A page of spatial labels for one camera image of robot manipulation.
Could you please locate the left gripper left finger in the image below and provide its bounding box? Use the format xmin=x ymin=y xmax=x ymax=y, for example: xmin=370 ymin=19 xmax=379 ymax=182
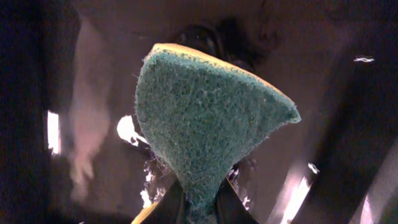
xmin=131 ymin=179 xmax=185 ymax=224

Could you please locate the green yellow sponge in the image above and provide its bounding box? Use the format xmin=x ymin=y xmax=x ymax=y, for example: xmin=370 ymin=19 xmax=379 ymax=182
xmin=135 ymin=43 xmax=301 ymax=223

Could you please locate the black rectangular water tray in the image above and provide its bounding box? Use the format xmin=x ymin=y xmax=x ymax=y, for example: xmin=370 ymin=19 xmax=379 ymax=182
xmin=1 ymin=0 xmax=397 ymax=223

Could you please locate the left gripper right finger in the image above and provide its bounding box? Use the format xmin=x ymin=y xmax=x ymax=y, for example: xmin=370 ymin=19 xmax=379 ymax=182
xmin=215 ymin=179 xmax=259 ymax=224

